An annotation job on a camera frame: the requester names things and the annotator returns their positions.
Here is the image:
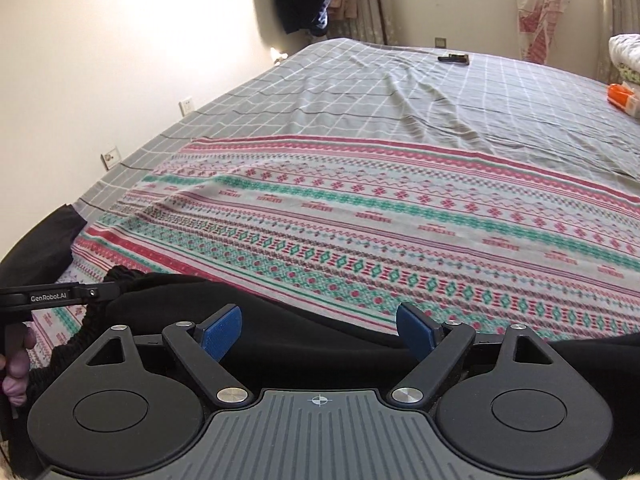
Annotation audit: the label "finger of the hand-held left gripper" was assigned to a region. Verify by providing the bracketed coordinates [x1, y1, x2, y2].
[91, 281, 122, 303]

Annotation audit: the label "person's left hand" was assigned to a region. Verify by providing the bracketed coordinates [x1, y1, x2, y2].
[0, 324, 37, 408]

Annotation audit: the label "beige patterned curtain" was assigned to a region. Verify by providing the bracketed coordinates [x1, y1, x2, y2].
[597, 0, 640, 83]
[340, 0, 401, 47]

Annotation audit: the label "black pants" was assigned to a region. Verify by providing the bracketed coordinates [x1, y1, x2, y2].
[0, 204, 640, 468]

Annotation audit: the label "red green patterned blanket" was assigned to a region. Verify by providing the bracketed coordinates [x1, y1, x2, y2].
[27, 137, 640, 376]

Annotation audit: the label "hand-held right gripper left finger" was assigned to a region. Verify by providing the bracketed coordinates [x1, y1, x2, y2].
[85, 304, 251, 408]

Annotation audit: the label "pink and white hanging cloth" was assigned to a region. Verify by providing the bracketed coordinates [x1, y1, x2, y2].
[512, 0, 572, 64]

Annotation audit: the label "folded white quilt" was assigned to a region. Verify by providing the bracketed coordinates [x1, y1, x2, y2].
[607, 34, 640, 86]

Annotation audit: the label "grey checked bed sheet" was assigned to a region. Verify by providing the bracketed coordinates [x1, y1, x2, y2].
[75, 37, 640, 221]

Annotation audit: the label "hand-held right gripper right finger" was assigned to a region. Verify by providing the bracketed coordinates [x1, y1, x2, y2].
[390, 302, 553, 406]

